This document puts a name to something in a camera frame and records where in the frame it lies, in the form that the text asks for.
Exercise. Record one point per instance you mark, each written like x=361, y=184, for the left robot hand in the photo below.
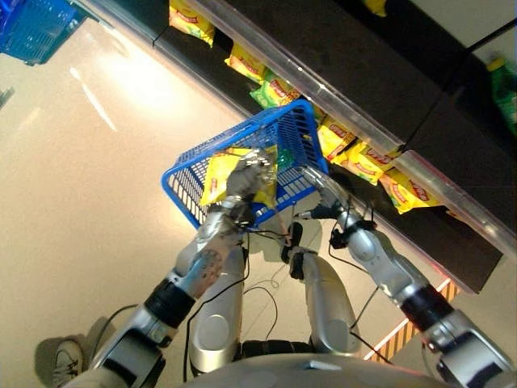
x=248, y=178

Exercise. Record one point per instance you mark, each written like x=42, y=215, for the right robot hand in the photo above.
x=337, y=198

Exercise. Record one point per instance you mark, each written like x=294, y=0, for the yellow snack bag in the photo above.
x=408, y=194
x=335, y=139
x=365, y=163
x=246, y=64
x=216, y=178
x=375, y=6
x=190, y=22

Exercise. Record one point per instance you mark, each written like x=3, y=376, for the blue plastic shopping basket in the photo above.
x=250, y=137

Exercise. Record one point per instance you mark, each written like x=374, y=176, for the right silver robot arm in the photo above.
x=387, y=271

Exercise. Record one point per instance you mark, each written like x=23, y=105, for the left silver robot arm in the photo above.
x=202, y=262

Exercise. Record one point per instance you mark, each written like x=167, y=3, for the small green snack packet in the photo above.
x=285, y=157

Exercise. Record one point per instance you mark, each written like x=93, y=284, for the dark right robot foot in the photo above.
x=297, y=234

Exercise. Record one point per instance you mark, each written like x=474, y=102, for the right silver robot leg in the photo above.
x=327, y=307

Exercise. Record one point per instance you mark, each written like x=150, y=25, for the black shop shelf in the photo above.
x=363, y=60

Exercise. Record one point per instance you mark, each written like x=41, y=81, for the grey robot torso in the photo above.
x=262, y=374

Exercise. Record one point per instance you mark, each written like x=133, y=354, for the dark green snack bag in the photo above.
x=505, y=97

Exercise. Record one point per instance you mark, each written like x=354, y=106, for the stack of blue baskets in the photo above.
x=36, y=28

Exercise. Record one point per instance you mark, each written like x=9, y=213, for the person's shoe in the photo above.
x=60, y=359

